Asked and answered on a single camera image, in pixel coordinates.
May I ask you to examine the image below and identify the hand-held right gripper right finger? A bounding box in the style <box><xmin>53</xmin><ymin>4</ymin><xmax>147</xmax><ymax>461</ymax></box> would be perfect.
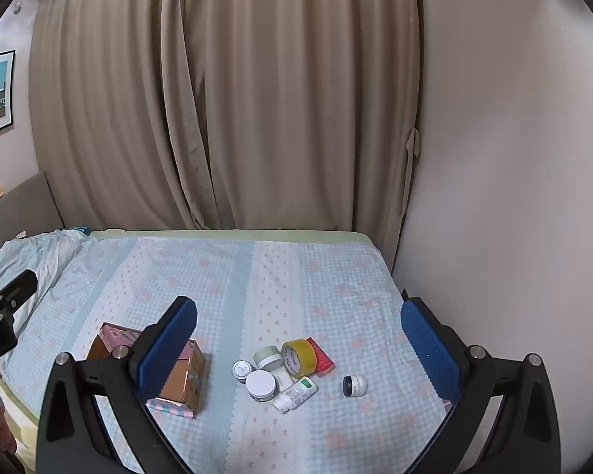
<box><xmin>400</xmin><ymin>289</ymin><xmax>562</xmax><ymax>474</ymax></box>

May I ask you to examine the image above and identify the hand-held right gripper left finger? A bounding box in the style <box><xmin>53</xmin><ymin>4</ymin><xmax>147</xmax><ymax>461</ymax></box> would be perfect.
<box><xmin>36</xmin><ymin>296</ymin><xmax>198</xmax><ymax>474</ymax></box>

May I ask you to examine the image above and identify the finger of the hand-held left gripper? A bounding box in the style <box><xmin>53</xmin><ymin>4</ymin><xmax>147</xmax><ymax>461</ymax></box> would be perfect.
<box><xmin>0</xmin><ymin>269</ymin><xmax>38</xmax><ymax>325</ymax></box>

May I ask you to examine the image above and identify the brown cardboard box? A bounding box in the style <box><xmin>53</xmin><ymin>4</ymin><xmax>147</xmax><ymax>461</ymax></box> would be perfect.
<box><xmin>88</xmin><ymin>322</ymin><xmax>207</xmax><ymax>404</ymax></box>

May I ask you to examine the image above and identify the white jar with black lid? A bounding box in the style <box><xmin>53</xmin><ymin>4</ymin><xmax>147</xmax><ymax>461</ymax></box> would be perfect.
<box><xmin>342</xmin><ymin>374</ymin><xmax>369</xmax><ymax>398</ymax></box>

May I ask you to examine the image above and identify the light blue crumpled quilt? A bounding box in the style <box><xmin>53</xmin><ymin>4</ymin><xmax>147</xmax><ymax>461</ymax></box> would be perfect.
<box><xmin>0</xmin><ymin>228</ymin><xmax>89</xmax><ymax>337</ymax></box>

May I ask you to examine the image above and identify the pink striped box lid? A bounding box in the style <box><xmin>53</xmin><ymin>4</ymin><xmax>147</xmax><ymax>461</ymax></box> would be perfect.
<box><xmin>145</xmin><ymin>397</ymin><xmax>197</xmax><ymax>419</ymax></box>

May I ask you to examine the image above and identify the grey padded headboard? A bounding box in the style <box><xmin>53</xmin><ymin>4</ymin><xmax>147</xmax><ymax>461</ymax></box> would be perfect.
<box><xmin>0</xmin><ymin>172</ymin><xmax>64</xmax><ymax>263</ymax></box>

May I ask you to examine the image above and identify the pale green jar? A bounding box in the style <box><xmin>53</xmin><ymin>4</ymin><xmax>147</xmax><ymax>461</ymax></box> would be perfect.
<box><xmin>253</xmin><ymin>346</ymin><xmax>284</xmax><ymax>371</ymax></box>

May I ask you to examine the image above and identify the small red box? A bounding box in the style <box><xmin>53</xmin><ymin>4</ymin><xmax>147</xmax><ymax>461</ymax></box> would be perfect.
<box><xmin>305</xmin><ymin>337</ymin><xmax>336</xmax><ymax>375</ymax></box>

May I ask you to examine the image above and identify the printed checked bed sheet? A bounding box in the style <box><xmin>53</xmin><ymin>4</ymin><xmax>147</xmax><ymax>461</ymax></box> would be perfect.
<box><xmin>0</xmin><ymin>236</ymin><xmax>455</xmax><ymax>474</ymax></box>

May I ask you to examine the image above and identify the pale green mattress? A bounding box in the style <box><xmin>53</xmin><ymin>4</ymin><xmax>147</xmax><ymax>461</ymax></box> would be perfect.
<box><xmin>86</xmin><ymin>228</ymin><xmax>374</xmax><ymax>246</ymax></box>

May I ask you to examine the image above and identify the yellow tape roll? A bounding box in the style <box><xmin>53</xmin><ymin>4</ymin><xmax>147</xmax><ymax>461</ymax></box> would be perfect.
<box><xmin>281</xmin><ymin>338</ymin><xmax>318</xmax><ymax>376</ymax></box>

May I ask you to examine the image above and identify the white plastic bottle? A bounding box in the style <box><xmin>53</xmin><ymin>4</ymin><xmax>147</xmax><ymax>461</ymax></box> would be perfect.
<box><xmin>272</xmin><ymin>376</ymin><xmax>319</xmax><ymax>415</ymax></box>

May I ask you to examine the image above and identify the beige curtain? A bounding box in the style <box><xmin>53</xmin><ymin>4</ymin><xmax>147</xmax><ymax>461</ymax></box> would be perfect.
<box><xmin>28</xmin><ymin>0</ymin><xmax>213</xmax><ymax>232</ymax></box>
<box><xmin>177</xmin><ymin>0</ymin><xmax>422</xmax><ymax>232</ymax></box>

